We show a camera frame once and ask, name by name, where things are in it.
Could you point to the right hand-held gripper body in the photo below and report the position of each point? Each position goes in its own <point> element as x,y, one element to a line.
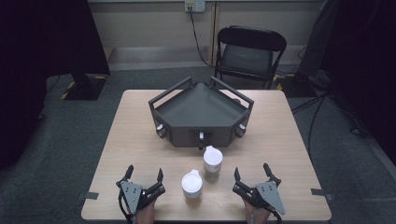
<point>267,194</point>

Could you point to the dark grey corner tray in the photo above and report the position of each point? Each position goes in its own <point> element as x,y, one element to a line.
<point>200,110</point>

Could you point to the black curtain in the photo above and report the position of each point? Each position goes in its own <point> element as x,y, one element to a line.
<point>364,62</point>
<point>46,62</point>

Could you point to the white-capped bottle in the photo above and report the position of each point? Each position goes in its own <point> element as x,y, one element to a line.
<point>213,160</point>
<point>192,186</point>

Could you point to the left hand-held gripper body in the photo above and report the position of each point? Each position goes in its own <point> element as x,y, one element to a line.
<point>131,193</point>

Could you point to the person's right hand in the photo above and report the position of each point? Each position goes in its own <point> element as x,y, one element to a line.
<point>256,215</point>

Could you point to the black stand base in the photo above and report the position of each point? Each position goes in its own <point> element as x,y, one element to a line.
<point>295,87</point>
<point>84,88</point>

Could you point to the black folding chair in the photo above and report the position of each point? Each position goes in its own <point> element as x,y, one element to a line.
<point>247,56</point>

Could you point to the grey tape strip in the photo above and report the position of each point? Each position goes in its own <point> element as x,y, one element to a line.
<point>88,195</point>
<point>322,193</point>

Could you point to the white wall socket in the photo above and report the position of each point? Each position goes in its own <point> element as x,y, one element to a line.
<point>195,5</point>

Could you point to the person's left hand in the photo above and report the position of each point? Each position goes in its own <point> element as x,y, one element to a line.
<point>146,214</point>

